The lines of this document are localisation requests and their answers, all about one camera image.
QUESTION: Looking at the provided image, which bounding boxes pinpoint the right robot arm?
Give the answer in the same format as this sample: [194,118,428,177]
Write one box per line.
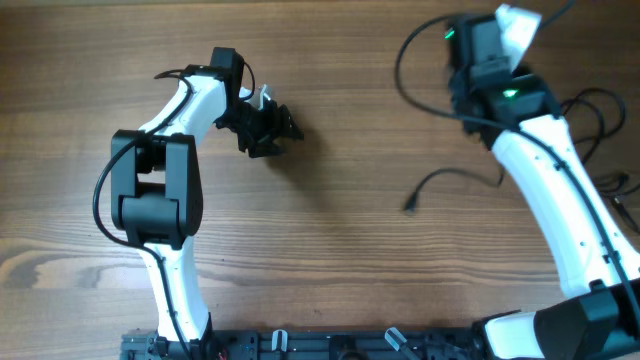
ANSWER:
[447,6,639,359]

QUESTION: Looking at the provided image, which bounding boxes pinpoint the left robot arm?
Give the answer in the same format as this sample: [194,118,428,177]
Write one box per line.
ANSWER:
[92,47,304,359]

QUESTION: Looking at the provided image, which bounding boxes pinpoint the separated black usb cable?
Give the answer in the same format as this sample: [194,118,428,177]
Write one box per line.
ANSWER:
[559,87,640,236]

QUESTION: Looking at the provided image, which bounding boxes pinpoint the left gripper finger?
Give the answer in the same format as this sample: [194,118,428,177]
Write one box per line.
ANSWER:
[278,105,304,140]
[248,142,283,158]

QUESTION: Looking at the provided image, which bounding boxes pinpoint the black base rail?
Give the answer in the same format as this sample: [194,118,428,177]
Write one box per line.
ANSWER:
[120,328,493,360]

